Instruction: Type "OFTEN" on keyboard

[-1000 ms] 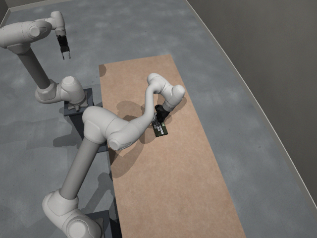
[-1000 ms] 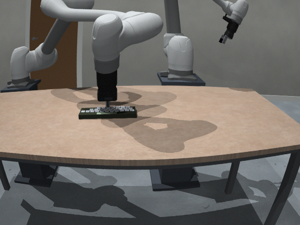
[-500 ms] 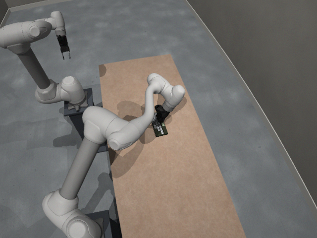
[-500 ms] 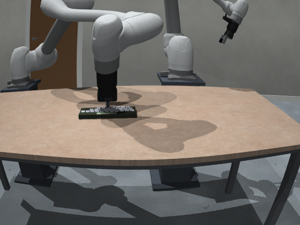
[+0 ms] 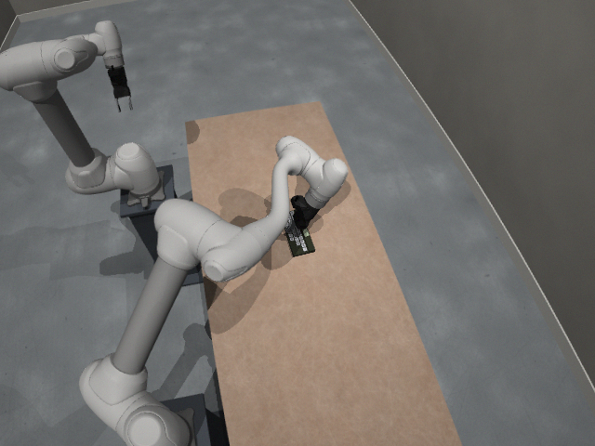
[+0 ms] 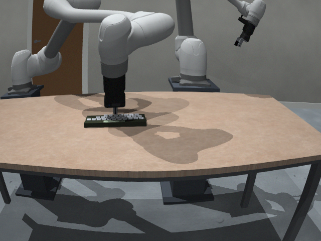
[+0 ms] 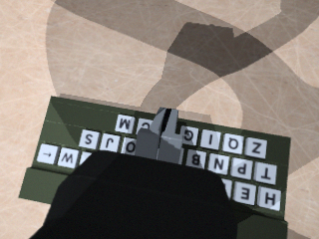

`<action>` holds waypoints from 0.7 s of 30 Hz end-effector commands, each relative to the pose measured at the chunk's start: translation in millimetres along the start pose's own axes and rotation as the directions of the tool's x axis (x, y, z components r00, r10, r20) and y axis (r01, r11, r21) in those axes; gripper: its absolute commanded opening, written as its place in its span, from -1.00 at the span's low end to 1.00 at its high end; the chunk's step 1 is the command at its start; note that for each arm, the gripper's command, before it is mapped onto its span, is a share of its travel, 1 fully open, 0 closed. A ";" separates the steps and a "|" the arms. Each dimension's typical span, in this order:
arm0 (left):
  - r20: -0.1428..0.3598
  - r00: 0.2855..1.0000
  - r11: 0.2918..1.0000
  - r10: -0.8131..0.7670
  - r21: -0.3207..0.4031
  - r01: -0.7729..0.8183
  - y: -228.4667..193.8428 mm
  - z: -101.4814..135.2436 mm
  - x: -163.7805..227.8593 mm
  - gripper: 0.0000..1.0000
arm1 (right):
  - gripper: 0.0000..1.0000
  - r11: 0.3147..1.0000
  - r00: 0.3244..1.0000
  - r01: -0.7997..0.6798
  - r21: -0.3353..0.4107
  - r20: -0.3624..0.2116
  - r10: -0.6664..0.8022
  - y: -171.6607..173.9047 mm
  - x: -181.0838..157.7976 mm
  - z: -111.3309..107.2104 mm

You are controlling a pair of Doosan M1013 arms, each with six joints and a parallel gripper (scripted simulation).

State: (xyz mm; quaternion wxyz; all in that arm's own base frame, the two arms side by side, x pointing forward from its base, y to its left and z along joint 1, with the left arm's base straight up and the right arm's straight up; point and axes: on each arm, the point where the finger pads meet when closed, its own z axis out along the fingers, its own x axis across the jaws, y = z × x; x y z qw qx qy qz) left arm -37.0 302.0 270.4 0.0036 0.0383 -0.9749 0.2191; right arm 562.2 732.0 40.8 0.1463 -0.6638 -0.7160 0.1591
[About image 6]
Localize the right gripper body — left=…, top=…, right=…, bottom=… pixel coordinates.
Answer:
left=100, top=59, right=128, bottom=108

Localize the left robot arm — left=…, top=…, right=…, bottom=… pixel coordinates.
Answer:
left=171, top=0, right=266, bottom=87

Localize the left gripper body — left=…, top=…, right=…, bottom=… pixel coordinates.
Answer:
left=238, top=14, right=260, bottom=42

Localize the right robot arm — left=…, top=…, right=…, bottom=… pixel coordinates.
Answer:
left=8, top=0, right=175, bottom=95

